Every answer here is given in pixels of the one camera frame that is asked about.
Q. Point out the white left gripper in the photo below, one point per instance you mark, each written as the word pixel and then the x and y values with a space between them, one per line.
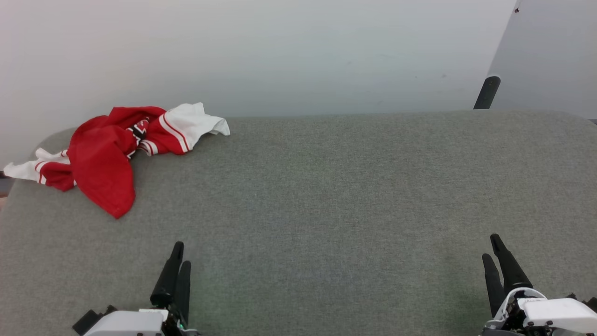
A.
pixel 128 323

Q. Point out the red and white shirt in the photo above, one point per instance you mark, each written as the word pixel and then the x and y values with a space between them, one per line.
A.
pixel 98 163

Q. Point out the grey fabric sofa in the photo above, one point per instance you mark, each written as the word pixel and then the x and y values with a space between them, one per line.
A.
pixel 326 210

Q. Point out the black slanted pole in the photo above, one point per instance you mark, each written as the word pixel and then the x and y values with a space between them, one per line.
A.
pixel 487 93

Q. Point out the white board panel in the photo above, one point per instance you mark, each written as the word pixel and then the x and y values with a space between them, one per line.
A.
pixel 550 56

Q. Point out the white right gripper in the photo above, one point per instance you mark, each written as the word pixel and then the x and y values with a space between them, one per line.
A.
pixel 555 313

